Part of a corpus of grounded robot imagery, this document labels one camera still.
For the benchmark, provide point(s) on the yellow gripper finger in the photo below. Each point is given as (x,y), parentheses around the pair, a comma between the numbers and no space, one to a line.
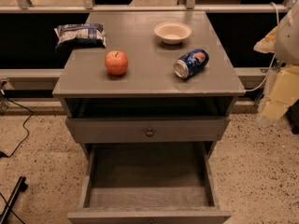
(267,44)
(281,91)

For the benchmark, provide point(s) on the red apple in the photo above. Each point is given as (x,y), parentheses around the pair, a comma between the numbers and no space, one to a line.
(116,62)

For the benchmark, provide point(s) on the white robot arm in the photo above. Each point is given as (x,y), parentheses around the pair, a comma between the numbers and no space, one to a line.
(287,38)

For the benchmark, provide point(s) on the grey wooden drawer cabinet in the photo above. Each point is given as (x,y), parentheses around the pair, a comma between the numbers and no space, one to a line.
(149,88)

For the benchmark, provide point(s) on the round drawer knob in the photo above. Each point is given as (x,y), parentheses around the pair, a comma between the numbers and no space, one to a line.
(149,133)

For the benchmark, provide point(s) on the open grey middle drawer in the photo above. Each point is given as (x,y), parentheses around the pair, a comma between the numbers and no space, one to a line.
(148,183)

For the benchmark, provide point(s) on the closed grey top drawer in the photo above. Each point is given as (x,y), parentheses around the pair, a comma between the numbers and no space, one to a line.
(142,130)

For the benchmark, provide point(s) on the blue soda can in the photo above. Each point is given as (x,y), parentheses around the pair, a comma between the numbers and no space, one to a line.
(191,63)

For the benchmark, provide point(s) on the white paper bowl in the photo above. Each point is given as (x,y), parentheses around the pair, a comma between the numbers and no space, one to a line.
(172,33)

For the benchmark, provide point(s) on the blue white chip bag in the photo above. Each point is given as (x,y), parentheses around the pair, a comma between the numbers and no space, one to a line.
(90,34)

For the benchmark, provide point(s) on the black metal stand leg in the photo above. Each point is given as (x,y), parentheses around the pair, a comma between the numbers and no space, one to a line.
(20,187)

